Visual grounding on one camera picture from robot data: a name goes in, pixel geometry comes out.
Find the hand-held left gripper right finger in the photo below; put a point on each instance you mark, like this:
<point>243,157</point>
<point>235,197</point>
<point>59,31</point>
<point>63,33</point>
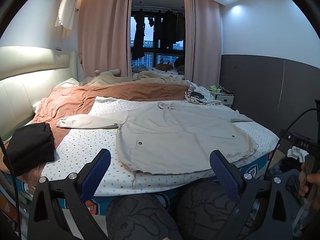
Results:
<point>225,177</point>

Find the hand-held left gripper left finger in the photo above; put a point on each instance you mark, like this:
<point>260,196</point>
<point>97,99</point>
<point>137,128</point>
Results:
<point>96,172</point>

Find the beige jacket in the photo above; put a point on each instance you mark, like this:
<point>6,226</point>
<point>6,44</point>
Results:
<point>180,140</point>

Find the black folded clothes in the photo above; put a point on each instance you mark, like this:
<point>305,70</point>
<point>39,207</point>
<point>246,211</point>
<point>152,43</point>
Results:
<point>30,145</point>

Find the dark hanging clothes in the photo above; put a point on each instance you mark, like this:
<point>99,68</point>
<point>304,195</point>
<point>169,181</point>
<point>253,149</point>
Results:
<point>138,40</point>

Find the person's right hand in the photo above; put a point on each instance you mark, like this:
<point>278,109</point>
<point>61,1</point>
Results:
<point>314,181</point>

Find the white towel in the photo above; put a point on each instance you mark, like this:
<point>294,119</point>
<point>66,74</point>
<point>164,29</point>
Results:
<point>297,153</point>

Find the bed with floral sheet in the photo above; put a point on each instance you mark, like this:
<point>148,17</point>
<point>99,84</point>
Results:
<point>82,142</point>

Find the person's left leg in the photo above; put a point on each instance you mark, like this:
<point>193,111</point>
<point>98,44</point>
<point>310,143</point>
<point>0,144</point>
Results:
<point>140,217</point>

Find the orange-brown blanket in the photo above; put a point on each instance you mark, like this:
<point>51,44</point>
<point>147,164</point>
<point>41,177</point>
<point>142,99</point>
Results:
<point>75,100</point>

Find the cream nightstand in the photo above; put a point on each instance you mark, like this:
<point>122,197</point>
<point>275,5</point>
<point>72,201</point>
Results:
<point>223,100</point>

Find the white cloth pile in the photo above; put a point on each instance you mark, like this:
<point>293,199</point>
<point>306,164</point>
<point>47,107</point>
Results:
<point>203,90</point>

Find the green item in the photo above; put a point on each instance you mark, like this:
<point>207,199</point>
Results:
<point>213,88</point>

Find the white pillow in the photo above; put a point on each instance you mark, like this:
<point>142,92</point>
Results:
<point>68,82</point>

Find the white padded headboard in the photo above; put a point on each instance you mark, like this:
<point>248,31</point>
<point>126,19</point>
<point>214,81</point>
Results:
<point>30,90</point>

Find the beige blanket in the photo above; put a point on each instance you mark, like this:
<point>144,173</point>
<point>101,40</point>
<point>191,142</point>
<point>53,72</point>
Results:
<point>155,76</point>

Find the brown plush toy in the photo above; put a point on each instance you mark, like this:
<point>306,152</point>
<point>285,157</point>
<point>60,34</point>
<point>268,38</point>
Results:
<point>163,66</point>

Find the pink curtain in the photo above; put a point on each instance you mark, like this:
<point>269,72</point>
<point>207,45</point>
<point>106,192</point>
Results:
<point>100,30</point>
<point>205,42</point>

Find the window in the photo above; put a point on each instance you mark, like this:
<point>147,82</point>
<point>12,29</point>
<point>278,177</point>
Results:
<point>150,45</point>

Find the white hanging garment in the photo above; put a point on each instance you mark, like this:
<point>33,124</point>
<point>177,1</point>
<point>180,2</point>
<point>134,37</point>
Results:
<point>67,10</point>

